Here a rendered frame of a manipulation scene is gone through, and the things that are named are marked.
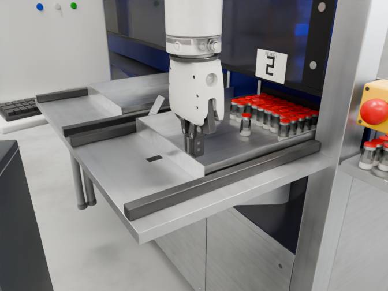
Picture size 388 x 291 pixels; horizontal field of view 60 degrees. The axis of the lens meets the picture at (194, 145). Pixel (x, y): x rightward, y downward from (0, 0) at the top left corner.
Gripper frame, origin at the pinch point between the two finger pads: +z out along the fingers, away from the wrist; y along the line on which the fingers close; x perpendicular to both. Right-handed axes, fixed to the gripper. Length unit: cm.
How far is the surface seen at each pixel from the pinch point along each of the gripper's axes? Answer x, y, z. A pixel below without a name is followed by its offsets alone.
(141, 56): -32, 89, 2
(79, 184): -1, 100, 60
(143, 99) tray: -9.9, 41.2, 4.1
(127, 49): -32, 104, 1
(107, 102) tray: 2.0, 37.3, 1.9
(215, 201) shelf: 3.2, -10.7, 4.3
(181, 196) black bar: 7.7, -8.1, 3.1
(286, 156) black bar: -14.4, -8.1, 2.7
